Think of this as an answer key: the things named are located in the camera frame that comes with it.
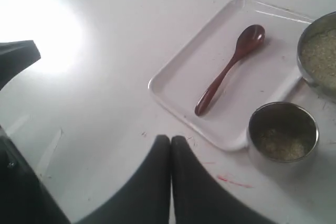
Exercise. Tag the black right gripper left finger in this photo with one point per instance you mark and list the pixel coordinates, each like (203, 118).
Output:
(145, 198)

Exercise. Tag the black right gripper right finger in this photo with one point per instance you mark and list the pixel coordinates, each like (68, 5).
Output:
(198, 198)

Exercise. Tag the brown wooden spoon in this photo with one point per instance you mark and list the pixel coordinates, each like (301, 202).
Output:
(250, 40)

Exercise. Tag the pale food pieces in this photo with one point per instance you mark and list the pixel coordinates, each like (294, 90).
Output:
(284, 146)

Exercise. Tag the small steel cup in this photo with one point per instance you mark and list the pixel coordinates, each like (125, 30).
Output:
(284, 116)

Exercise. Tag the wide steel bowl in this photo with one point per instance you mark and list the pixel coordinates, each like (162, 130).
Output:
(320, 25)

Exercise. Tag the white rectangular plastic tray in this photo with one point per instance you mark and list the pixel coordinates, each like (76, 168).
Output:
(267, 75)

